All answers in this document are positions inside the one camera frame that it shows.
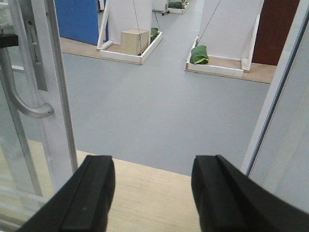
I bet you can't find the distant wooden box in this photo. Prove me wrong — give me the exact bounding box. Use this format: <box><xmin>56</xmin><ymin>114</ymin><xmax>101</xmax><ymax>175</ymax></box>
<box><xmin>120</xmin><ymin>29</ymin><xmax>149</xmax><ymax>56</ymax></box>

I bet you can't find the distant green sandbag right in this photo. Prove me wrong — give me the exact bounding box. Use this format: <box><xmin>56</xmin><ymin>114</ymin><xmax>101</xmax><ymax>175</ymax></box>
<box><xmin>189</xmin><ymin>45</ymin><xmax>210</xmax><ymax>64</ymax></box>

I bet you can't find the light wooden platform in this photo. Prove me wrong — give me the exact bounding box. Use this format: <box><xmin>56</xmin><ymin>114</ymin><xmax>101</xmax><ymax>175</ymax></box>
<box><xmin>0</xmin><ymin>137</ymin><xmax>206</xmax><ymax>232</ymax></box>

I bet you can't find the silver door lock plate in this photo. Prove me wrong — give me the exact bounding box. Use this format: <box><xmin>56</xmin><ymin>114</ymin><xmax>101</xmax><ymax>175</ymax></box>
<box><xmin>26</xmin><ymin>19</ymin><xmax>48</xmax><ymax>91</ymax></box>

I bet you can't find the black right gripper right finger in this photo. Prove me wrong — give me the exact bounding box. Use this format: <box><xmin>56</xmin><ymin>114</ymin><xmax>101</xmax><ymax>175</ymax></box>
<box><xmin>191</xmin><ymin>155</ymin><xmax>309</xmax><ymax>232</ymax></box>

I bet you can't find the grey metal door handle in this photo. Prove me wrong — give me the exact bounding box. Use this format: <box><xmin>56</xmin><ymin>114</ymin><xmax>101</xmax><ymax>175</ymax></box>
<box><xmin>0</xmin><ymin>48</ymin><xmax>54</xmax><ymax>119</ymax></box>

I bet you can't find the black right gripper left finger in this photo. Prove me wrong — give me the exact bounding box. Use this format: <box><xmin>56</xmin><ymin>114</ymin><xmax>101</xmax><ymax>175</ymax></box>
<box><xmin>19</xmin><ymin>155</ymin><xmax>115</xmax><ymax>232</ymax></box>

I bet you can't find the distant green sandbag left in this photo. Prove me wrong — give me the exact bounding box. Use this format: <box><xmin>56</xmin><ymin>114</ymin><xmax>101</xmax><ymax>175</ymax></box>
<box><xmin>150</xmin><ymin>28</ymin><xmax>159</xmax><ymax>43</ymax></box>

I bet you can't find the distant green sandbag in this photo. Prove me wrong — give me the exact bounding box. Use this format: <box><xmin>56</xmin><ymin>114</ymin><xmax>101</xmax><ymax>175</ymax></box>
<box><xmin>150</xmin><ymin>28</ymin><xmax>159</xmax><ymax>43</ymax></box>
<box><xmin>189</xmin><ymin>45</ymin><xmax>210</xmax><ymax>64</ymax></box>

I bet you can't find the dark red wooden door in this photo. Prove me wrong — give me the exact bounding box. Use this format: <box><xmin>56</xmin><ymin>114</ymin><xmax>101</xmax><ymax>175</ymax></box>
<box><xmin>253</xmin><ymin>0</ymin><xmax>299</xmax><ymax>65</ymax></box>

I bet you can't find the blue partition panel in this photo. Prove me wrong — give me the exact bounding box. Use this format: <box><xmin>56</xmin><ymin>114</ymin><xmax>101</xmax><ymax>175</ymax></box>
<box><xmin>55</xmin><ymin>0</ymin><xmax>98</xmax><ymax>45</ymax></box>

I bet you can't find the white door frame post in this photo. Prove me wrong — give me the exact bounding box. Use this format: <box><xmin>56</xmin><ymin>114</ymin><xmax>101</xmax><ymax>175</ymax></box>
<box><xmin>240</xmin><ymin>0</ymin><xmax>309</xmax><ymax>201</ymax></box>

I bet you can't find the white framed sliding glass door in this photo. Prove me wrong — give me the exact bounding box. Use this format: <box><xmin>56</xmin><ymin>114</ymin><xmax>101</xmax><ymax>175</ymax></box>
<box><xmin>0</xmin><ymin>0</ymin><xmax>78</xmax><ymax>232</ymax></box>

